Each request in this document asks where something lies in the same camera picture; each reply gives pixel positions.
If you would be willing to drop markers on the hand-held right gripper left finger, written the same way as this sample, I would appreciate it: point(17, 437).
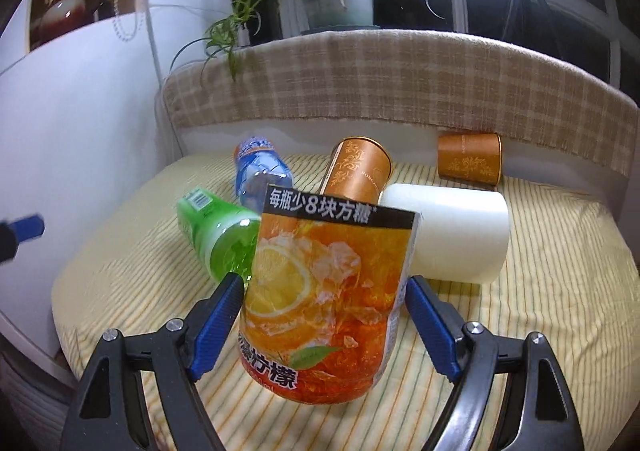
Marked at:
point(216, 326)

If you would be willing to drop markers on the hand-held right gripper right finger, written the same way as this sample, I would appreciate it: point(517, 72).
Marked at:
point(434, 331)

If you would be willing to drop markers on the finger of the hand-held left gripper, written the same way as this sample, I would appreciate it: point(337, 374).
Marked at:
point(26, 227)

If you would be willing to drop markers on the orange lemon tea bottle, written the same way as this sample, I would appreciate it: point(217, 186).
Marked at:
point(324, 298)

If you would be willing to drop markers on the orange patterned paper cup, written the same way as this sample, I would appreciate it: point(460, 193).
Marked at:
point(469, 156)
point(356, 171)

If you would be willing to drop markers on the green drink bottle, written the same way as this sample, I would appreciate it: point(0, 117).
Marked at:
point(220, 231)

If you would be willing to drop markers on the white paper roll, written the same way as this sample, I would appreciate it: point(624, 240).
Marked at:
point(452, 233)

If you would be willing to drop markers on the blue drink bottle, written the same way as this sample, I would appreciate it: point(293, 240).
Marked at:
point(257, 168)

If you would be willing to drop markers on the beige plaid headboard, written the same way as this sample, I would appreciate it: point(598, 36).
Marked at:
point(400, 81)

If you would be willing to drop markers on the black light tripod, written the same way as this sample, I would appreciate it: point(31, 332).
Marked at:
point(525, 1)

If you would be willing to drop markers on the wall picture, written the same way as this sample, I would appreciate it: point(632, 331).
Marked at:
point(62, 1)

